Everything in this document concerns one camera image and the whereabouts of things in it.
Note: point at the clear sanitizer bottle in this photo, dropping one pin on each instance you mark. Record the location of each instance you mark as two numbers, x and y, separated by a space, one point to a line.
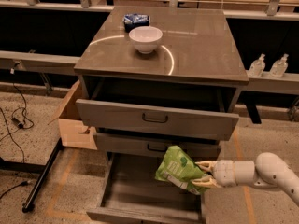
257 67
279 67

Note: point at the white ceramic bowl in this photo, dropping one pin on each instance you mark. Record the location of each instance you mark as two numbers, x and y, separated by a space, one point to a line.
145 39

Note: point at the black power adapter with cable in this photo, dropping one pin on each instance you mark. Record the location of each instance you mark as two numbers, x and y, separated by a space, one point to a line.
20 120

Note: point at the green rice chip bag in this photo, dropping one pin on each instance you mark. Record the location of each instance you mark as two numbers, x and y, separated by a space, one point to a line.
178 168

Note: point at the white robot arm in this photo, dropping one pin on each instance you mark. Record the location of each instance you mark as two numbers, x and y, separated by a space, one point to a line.
267 171

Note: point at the clear sanitizer bottle right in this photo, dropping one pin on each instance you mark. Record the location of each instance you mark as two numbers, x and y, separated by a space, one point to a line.
279 67

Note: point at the clear sanitizer bottle left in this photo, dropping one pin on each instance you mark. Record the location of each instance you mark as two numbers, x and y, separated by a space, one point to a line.
257 67

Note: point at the grey middle drawer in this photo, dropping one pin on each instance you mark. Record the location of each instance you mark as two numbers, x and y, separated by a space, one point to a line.
110 144

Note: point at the grey drawer cabinet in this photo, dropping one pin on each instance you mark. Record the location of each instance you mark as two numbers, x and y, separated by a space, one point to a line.
196 66

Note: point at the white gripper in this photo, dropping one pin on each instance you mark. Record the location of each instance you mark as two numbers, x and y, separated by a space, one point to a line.
224 173

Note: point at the grey drawer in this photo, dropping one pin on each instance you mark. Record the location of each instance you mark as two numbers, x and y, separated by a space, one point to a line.
181 122
110 144
131 195

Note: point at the black middle drawer handle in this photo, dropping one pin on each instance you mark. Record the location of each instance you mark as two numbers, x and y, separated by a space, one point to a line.
156 149

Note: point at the black drawer handle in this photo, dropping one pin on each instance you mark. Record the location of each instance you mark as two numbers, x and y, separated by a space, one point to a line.
156 149
154 120

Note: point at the grey bottom drawer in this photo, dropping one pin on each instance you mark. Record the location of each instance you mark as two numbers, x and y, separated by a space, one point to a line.
131 195

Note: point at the black metal table leg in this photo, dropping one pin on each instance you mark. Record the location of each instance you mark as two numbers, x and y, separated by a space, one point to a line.
41 170

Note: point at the cardboard box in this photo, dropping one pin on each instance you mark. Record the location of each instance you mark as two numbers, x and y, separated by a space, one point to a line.
71 128

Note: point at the blue snack bag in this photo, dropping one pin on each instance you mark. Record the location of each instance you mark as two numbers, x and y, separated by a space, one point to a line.
134 20

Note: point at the grey top drawer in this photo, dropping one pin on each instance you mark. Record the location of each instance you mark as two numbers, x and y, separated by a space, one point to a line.
181 122

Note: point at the black top drawer handle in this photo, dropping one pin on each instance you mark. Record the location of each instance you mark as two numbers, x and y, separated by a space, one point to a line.
154 120

